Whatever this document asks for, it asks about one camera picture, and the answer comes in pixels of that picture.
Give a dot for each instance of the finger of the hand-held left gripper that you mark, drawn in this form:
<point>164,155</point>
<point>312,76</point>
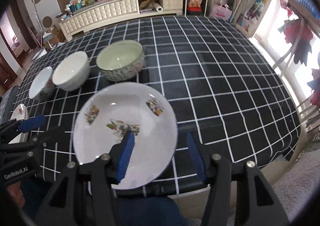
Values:
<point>32,123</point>
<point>50,136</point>

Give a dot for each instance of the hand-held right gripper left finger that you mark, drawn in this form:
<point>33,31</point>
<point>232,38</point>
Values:
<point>126,153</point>

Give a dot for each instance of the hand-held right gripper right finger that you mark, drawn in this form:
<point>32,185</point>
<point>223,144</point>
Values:
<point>195,158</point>

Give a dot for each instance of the white floral print plate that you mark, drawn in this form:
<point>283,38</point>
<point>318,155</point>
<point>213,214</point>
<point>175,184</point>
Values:
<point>20,114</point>
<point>125,106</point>

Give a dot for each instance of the small floral white bowl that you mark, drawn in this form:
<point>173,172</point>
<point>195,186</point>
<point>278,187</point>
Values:
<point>40,83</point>

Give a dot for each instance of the plain white bowl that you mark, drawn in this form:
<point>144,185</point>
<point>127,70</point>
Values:
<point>71,70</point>

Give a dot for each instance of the green patterned ceramic bowl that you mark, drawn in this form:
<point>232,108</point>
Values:
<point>117,58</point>

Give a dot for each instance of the person's dark blue trousers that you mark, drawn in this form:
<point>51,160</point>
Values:
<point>150,211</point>

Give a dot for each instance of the black white grid tablecloth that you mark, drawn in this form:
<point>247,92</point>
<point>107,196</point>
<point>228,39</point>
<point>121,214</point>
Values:
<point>212,78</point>

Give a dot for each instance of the grey shaggy rug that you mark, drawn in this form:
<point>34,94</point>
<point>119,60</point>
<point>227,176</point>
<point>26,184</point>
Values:
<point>295,191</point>

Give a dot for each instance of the cream tufted tv cabinet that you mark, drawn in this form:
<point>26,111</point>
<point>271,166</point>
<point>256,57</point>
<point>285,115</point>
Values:
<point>100,13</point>

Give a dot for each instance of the pink gift bag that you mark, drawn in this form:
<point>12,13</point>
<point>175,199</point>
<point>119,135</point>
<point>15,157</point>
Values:
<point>221,12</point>

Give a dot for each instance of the white paper roll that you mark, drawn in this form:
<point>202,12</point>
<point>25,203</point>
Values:
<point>158,7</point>

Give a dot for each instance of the red hanging clothes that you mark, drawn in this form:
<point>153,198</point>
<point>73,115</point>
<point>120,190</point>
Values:
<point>300,38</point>

